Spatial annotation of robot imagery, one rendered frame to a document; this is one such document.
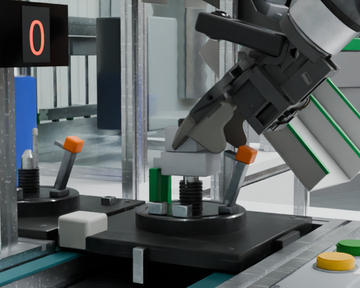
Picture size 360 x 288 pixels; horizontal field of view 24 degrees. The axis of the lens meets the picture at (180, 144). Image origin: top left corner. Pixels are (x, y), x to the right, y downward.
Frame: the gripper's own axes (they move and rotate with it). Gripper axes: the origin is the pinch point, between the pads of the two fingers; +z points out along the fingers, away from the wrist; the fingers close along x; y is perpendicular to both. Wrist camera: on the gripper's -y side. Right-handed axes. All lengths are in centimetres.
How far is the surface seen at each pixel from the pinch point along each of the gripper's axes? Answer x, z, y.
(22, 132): 58, 57, -44
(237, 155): -1.0, -4.0, 6.6
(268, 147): 164, 53, -22
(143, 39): 87, 32, -49
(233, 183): -0.7, -1.1, 8.7
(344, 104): 48.5, -5.3, 2.9
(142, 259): -13.2, 8.0, 10.1
